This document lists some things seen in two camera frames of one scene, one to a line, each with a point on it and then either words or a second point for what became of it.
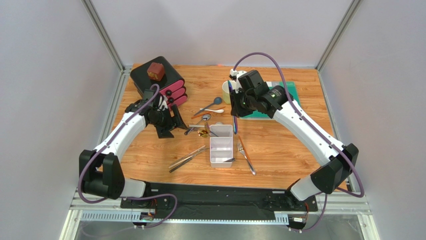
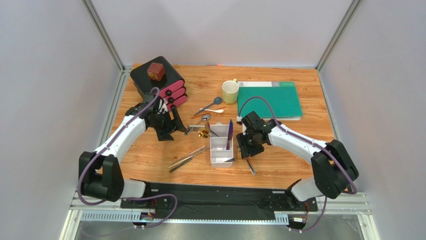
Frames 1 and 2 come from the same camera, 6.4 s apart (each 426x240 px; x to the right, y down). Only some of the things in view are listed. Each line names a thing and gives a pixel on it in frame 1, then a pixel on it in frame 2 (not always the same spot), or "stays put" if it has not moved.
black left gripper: (164, 132) stays put
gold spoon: (204, 133) stays put
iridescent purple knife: (234, 118) → (230, 134)
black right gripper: (237, 108) → (246, 146)
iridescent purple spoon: (207, 128) stays put
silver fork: (241, 149) stays put
